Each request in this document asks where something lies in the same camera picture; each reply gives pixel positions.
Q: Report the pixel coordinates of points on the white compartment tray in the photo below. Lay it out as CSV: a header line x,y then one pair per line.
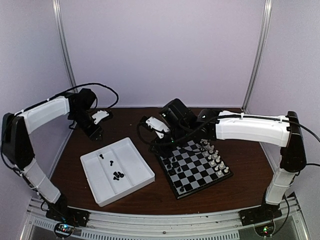
x,y
128,160

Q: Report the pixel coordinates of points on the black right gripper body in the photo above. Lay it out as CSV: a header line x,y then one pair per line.
x,y
180,136

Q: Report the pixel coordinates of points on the white queen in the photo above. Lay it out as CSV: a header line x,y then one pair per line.
x,y
218,160

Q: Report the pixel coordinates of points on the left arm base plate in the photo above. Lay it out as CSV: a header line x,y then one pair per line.
x,y
74,217

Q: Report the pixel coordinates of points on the left circuit board with LEDs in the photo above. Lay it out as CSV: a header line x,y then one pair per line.
x,y
63,230

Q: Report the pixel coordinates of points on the aluminium frame post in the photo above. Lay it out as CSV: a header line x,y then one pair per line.
x,y
264,30
63,43

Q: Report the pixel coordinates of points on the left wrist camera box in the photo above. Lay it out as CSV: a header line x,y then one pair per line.
x,y
102,115

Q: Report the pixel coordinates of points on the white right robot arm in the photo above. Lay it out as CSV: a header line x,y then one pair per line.
x,y
283,131

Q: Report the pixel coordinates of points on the front aluminium rail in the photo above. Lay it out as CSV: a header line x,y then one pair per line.
x,y
223,225

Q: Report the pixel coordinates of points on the black king piece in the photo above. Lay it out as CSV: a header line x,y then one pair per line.
x,y
172,172

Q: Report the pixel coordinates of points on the circuit board with leds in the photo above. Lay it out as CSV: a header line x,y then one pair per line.
x,y
63,230
264,230

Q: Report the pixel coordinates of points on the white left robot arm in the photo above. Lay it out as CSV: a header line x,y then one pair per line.
x,y
17,147

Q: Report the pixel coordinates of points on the left aluminium frame post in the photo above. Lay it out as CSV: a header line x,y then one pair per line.
x,y
63,43

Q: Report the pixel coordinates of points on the right circuit board with LEDs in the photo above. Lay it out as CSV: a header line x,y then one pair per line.
x,y
264,230

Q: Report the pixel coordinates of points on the white king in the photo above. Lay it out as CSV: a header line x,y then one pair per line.
x,y
216,154

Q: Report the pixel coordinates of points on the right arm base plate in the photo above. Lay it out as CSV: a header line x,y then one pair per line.
x,y
256,215

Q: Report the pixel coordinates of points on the right aluminium frame post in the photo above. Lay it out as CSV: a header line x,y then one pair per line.
x,y
264,30

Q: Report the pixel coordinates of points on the black pieces pile in tray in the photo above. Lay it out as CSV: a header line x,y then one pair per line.
x,y
117,175

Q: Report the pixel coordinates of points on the black and grey chessboard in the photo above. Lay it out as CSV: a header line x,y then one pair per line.
x,y
196,172

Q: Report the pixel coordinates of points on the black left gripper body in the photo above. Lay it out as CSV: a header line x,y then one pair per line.
x,y
81,118

